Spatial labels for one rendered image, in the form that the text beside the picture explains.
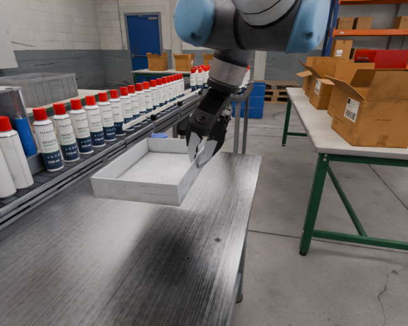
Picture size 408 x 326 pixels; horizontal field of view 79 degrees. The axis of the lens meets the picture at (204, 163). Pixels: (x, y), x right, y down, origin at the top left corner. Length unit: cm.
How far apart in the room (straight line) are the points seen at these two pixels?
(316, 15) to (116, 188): 46
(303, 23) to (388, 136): 126
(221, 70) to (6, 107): 71
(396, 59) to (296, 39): 513
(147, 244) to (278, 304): 108
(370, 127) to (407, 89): 21
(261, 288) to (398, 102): 120
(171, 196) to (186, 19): 31
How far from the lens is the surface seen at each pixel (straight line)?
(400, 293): 192
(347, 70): 224
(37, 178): 94
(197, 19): 42
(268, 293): 162
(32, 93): 248
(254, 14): 34
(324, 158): 150
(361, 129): 151
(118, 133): 120
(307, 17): 36
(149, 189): 52
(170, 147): 77
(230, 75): 53
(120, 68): 887
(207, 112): 51
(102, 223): 73
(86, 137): 102
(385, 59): 539
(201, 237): 64
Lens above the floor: 125
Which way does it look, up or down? 25 degrees down
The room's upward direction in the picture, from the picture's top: straight up
